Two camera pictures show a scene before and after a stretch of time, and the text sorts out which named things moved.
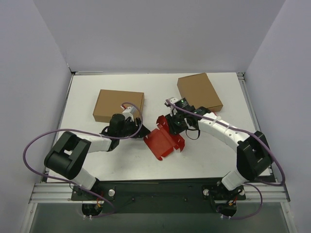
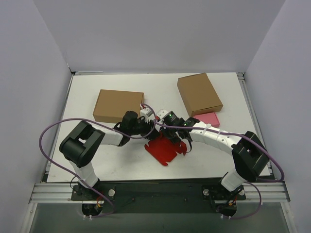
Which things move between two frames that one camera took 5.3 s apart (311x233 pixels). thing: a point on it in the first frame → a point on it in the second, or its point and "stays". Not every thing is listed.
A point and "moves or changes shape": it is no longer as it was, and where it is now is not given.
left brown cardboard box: [109, 102] stays
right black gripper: [174, 123] → [170, 136]
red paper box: [161, 141] moves or changes shape
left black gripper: [135, 126] → [150, 132]
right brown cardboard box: [198, 91] stays
